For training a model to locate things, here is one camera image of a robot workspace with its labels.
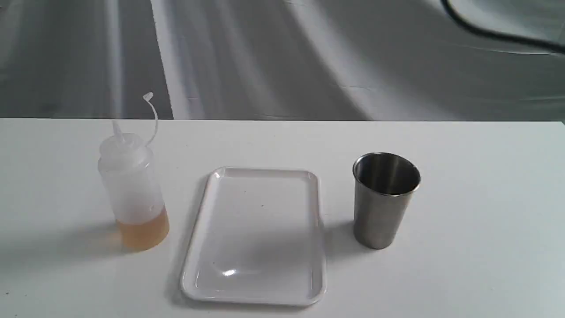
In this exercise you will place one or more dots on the clear plastic squeeze bottle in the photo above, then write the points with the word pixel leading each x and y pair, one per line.
pixel 127 169

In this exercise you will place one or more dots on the stainless steel cup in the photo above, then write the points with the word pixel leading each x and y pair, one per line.
pixel 384 185

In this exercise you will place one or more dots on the white plastic tray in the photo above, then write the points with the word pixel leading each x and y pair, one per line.
pixel 258 238

